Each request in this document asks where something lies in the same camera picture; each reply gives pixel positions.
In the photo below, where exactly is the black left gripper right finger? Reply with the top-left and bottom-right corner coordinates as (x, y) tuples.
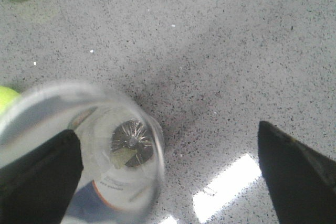
(258, 121), (335, 223)

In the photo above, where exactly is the far left yellow tennis ball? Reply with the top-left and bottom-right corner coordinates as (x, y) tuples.
(0, 86), (20, 114)

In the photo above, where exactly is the white blue Wilson tennis can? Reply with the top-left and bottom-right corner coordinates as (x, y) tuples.
(1, 81), (164, 223)

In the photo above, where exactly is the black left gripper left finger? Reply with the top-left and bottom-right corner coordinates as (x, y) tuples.
(1, 130), (83, 223)

